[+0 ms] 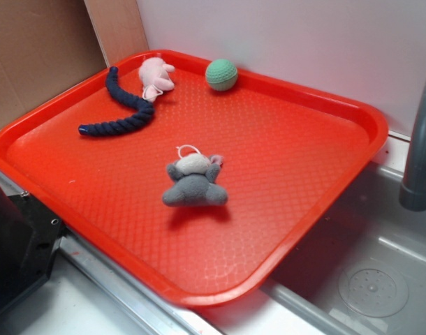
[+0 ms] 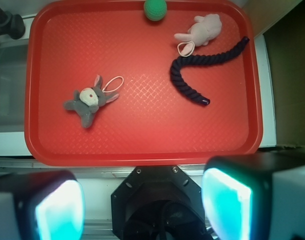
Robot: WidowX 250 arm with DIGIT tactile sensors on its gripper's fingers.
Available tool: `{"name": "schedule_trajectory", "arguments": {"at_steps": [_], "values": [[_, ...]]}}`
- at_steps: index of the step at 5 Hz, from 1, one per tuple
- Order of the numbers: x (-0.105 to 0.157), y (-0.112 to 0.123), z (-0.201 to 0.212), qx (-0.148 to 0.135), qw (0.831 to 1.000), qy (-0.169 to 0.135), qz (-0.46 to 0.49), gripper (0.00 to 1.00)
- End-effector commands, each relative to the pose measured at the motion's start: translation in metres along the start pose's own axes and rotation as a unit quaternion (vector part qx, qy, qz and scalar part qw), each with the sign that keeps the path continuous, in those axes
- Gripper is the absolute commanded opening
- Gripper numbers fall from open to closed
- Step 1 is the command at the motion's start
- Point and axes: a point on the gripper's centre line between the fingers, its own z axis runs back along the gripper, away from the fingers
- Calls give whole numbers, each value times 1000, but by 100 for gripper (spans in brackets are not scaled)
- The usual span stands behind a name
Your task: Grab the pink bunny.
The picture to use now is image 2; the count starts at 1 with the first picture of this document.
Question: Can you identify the pink plush bunny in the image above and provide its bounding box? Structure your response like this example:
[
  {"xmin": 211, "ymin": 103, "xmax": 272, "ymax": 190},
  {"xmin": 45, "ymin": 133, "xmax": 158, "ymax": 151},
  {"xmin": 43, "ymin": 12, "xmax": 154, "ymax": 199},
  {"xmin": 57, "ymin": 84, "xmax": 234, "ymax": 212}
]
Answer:
[{"xmin": 174, "ymin": 13, "xmax": 222, "ymax": 57}]

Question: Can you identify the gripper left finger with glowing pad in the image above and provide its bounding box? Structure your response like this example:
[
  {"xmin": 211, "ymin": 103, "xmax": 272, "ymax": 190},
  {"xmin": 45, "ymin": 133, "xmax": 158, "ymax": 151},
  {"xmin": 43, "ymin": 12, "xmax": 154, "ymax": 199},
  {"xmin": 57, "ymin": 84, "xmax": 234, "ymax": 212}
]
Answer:
[{"xmin": 0, "ymin": 170, "xmax": 86, "ymax": 240}]

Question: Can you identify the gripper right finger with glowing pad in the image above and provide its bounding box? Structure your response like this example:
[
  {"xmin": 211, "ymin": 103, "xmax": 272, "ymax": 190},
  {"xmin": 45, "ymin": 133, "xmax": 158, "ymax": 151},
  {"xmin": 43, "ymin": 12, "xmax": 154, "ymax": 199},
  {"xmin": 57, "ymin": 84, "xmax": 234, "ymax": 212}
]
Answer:
[{"xmin": 201, "ymin": 151, "xmax": 305, "ymax": 240}]

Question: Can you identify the green dimpled ball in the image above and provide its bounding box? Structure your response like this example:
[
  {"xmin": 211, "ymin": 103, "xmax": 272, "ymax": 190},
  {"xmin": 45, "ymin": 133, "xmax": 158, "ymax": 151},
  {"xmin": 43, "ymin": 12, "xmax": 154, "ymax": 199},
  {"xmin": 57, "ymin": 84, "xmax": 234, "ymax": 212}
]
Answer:
[{"xmin": 143, "ymin": 0, "xmax": 167, "ymax": 22}]

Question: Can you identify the black clamp knob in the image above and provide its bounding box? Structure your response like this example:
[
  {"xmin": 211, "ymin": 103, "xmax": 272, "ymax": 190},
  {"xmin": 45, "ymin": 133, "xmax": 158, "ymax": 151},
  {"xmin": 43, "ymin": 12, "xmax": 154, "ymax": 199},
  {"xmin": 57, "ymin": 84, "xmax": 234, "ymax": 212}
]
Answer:
[{"xmin": 0, "ymin": 8, "xmax": 26, "ymax": 40}]

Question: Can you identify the red plastic tray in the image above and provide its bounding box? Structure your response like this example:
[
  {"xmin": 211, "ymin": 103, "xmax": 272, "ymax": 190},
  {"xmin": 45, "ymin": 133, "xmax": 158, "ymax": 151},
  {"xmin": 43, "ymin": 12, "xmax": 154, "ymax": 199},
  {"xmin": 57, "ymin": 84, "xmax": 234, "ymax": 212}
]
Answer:
[{"xmin": 24, "ymin": 0, "xmax": 263, "ymax": 167}]

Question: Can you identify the grey plush bunny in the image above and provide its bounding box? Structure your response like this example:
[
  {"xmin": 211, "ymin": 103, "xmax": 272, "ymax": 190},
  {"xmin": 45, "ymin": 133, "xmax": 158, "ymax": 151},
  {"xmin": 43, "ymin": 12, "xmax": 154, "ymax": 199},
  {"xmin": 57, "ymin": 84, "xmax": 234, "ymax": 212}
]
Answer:
[{"xmin": 63, "ymin": 75, "xmax": 125, "ymax": 129}]

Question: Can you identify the dark navy twisted rope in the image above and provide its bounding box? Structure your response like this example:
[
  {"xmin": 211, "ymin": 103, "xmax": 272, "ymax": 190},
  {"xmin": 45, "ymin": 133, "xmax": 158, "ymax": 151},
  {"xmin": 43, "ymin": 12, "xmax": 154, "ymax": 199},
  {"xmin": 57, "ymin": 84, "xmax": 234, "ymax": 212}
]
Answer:
[{"xmin": 169, "ymin": 36, "xmax": 251, "ymax": 107}]

